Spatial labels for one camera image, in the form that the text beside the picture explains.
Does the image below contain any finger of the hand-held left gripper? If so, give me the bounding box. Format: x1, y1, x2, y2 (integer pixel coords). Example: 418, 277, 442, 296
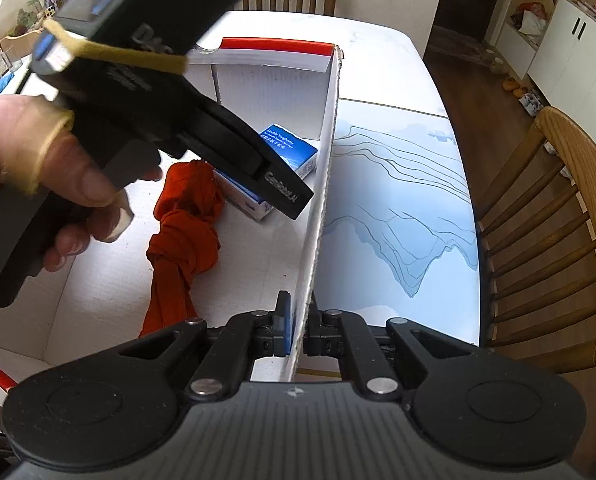
210, 151, 315, 221

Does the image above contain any white red-edged cardboard box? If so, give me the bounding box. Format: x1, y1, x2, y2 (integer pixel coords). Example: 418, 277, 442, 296
0, 37, 349, 406

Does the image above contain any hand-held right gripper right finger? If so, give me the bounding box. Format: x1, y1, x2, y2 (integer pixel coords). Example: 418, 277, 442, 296
303, 294, 473, 402

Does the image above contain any pair of white shoes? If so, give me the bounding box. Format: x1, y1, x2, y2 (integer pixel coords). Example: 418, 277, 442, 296
543, 140, 574, 181
520, 89, 546, 117

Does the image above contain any white cabinet with black handles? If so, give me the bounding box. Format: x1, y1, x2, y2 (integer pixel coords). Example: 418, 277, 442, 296
528, 0, 596, 151

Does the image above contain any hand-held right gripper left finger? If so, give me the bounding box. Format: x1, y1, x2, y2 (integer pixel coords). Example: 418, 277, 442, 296
120, 290, 293, 403

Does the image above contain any blue tissue pack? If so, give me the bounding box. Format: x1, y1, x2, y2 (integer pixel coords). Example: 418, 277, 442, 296
213, 122, 321, 221

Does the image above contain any white open shelf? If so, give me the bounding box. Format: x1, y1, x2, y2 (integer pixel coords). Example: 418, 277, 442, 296
498, 0, 561, 81

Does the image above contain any tan elastic band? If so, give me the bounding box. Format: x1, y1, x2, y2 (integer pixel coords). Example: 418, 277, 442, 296
42, 17, 189, 76

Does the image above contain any brown door rug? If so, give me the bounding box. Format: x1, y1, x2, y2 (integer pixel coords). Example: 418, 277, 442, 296
424, 35, 496, 63

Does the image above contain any person's left hand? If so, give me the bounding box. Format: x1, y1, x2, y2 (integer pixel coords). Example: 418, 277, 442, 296
0, 94, 165, 272

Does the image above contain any red knotted scarf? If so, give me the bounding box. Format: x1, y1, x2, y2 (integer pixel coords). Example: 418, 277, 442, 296
138, 159, 225, 338

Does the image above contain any blue mountain print table mat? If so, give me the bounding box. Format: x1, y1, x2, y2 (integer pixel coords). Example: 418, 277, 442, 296
298, 99, 480, 348

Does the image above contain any white plastic bag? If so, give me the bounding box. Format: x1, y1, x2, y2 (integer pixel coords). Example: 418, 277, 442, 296
519, 11, 549, 36

